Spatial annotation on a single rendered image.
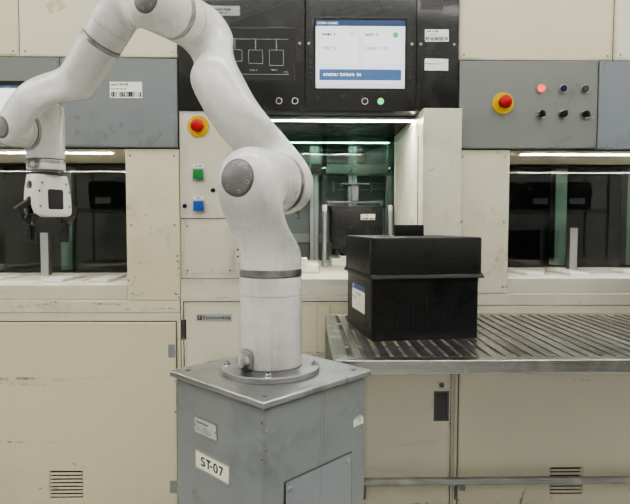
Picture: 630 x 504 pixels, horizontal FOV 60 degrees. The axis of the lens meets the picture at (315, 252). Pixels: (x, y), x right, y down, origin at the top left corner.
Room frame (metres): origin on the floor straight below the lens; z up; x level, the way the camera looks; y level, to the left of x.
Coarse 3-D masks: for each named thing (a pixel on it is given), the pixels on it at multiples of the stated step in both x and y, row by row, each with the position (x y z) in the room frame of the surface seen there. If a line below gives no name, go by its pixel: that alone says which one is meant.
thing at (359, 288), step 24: (360, 288) 1.43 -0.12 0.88; (384, 288) 1.32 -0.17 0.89; (408, 288) 1.33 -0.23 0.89; (432, 288) 1.34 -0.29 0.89; (456, 288) 1.35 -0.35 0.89; (360, 312) 1.43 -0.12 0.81; (384, 312) 1.32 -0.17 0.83; (408, 312) 1.33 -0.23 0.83; (432, 312) 1.34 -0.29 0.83; (456, 312) 1.35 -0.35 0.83; (384, 336) 1.32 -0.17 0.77; (408, 336) 1.33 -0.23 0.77; (432, 336) 1.34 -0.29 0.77; (456, 336) 1.35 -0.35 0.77
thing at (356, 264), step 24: (360, 240) 1.41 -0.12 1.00; (384, 240) 1.31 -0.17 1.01; (408, 240) 1.32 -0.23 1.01; (432, 240) 1.33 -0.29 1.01; (456, 240) 1.34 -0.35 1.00; (480, 240) 1.36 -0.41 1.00; (360, 264) 1.41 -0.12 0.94; (384, 264) 1.31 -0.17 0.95; (408, 264) 1.32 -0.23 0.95; (432, 264) 1.33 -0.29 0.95; (456, 264) 1.34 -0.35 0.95; (480, 264) 1.36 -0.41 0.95
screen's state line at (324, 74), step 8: (320, 72) 1.75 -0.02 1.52; (328, 72) 1.75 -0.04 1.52; (336, 72) 1.75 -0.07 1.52; (344, 72) 1.75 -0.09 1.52; (352, 72) 1.75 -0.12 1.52; (360, 72) 1.75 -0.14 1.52; (368, 72) 1.75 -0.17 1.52; (376, 72) 1.75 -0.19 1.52; (384, 72) 1.75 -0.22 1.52; (392, 72) 1.76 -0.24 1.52; (400, 72) 1.76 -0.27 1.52
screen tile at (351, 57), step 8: (320, 32) 1.75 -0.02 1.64; (328, 32) 1.75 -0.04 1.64; (336, 32) 1.75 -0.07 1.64; (344, 32) 1.75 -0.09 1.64; (320, 40) 1.75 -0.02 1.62; (328, 40) 1.75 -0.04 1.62; (336, 40) 1.75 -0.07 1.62; (344, 40) 1.75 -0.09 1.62; (352, 40) 1.75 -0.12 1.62; (320, 48) 1.75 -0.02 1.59; (352, 48) 1.75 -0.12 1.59; (320, 56) 1.75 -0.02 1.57; (328, 56) 1.75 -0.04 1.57; (336, 56) 1.75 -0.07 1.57; (344, 56) 1.75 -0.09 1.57; (352, 56) 1.75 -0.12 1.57; (320, 64) 1.75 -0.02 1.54; (328, 64) 1.75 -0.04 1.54; (336, 64) 1.75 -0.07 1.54; (344, 64) 1.75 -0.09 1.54; (352, 64) 1.75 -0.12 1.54
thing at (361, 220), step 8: (344, 184) 2.34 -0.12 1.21; (352, 184) 2.34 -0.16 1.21; (360, 184) 2.34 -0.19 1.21; (368, 184) 2.34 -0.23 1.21; (352, 192) 2.36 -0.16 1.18; (352, 200) 2.36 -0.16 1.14; (328, 208) 2.47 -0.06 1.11; (336, 208) 2.27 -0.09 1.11; (344, 208) 2.27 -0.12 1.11; (352, 208) 2.27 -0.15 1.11; (360, 208) 2.27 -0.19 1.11; (368, 208) 2.27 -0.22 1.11; (376, 208) 2.28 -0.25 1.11; (336, 216) 2.27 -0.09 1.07; (344, 216) 2.27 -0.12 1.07; (352, 216) 2.27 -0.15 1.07; (360, 216) 2.27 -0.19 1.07; (368, 216) 2.27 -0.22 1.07; (376, 216) 2.28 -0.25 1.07; (336, 224) 2.27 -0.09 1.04; (344, 224) 2.27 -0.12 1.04; (352, 224) 2.27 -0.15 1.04; (360, 224) 2.27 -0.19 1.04; (368, 224) 2.27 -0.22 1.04; (376, 224) 2.28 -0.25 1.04; (336, 232) 2.27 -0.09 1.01; (344, 232) 2.27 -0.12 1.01; (352, 232) 2.27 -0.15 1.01; (360, 232) 2.27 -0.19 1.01; (368, 232) 2.27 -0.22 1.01; (376, 232) 2.28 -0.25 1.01; (336, 240) 2.27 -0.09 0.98; (344, 240) 2.27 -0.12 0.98; (336, 248) 2.27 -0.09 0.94; (344, 248) 2.27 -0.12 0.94
